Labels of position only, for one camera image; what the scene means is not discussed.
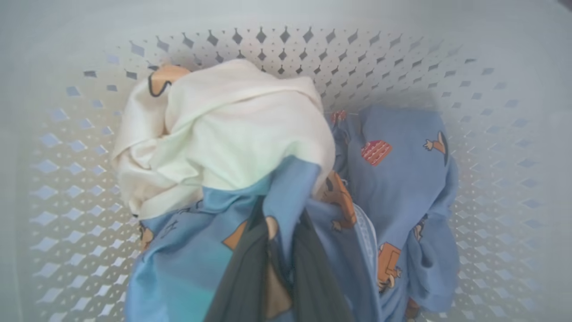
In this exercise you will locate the blue cartoon print garment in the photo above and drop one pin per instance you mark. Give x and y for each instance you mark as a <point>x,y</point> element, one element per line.
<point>402,188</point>
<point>187,264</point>

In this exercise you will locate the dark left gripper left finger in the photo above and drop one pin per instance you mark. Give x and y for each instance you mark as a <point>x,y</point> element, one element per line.
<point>243,277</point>

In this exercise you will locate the cream garment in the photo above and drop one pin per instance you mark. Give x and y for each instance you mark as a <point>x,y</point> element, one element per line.
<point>241,134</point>

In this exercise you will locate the cream perforated laundry basket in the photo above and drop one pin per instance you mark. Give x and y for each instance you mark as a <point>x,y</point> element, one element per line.
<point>67,188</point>

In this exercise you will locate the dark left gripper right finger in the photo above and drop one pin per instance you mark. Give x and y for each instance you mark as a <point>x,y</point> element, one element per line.
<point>319,277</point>

